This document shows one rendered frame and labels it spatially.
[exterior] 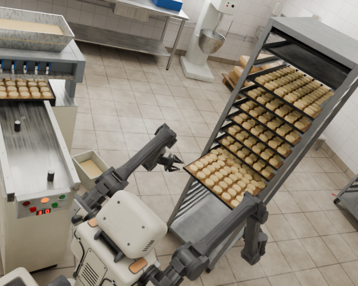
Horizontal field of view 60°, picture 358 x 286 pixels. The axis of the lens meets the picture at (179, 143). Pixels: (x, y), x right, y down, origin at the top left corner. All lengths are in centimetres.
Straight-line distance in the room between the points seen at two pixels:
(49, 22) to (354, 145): 405
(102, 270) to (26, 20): 156
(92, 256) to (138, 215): 23
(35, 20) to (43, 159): 88
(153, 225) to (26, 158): 95
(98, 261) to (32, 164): 78
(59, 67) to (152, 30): 362
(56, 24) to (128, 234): 153
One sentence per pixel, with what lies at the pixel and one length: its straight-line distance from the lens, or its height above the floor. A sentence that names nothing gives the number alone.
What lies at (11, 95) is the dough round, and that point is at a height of 92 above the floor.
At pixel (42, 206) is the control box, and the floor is 76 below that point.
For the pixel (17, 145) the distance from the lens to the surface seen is 187.
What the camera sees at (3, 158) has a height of 90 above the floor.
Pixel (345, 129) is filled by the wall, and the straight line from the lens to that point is 498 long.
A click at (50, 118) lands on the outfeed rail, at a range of 197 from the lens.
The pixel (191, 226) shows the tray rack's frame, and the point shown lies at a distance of 261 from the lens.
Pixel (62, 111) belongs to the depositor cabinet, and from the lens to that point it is 222.
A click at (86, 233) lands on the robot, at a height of 112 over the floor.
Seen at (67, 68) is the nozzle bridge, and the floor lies 107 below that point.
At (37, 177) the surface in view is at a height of 84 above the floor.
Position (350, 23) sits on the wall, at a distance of 529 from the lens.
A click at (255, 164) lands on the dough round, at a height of 106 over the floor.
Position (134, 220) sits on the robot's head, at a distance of 107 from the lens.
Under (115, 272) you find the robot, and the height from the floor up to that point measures 111.
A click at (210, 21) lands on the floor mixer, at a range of 530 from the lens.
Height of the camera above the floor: 209
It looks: 35 degrees down
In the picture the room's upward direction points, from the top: 23 degrees clockwise
